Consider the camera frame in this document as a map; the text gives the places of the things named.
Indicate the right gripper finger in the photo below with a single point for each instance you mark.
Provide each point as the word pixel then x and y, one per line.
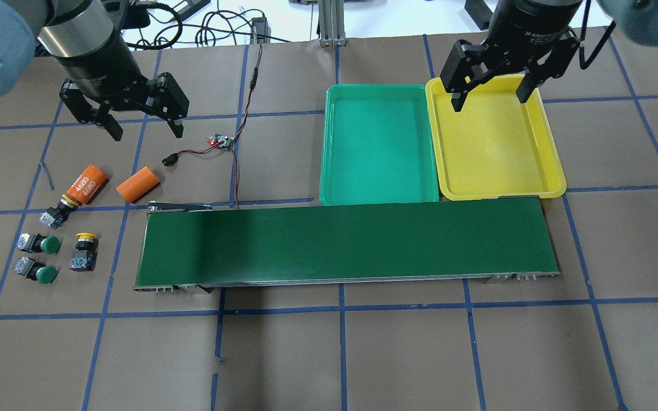
pixel 528 85
pixel 458 100

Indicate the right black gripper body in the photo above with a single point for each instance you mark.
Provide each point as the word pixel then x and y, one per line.
pixel 529 25

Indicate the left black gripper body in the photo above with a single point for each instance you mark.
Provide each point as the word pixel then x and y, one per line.
pixel 99 67

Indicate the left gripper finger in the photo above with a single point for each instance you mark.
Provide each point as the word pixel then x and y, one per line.
pixel 177 128
pixel 113 128

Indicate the plain orange cylinder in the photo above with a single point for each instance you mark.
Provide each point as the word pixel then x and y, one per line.
pixel 138 185

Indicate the orange cylinder with 4680 label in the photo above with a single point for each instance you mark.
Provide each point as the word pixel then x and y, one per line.
pixel 86 186

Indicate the yellow push button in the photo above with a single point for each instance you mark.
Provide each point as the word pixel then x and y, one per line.
pixel 54 217
pixel 84 257

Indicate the green push button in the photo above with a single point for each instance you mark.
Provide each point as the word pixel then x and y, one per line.
pixel 36 244
pixel 35 270

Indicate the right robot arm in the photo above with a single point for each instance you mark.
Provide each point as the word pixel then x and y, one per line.
pixel 638 21

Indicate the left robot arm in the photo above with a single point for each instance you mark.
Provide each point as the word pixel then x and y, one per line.
pixel 67 28

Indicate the small controller circuit board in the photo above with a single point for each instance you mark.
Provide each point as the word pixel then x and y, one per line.
pixel 221 142

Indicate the yellow plastic tray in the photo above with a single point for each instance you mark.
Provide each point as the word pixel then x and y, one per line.
pixel 496 147

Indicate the green plastic tray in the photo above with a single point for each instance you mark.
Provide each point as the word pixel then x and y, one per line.
pixel 377 146

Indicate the green conveyor belt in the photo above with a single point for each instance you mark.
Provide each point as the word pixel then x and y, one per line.
pixel 346 244

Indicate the black rocker switch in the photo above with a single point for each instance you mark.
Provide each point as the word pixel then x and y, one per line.
pixel 170 160

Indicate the aluminium frame post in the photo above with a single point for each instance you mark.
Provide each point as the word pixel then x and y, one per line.
pixel 331 24

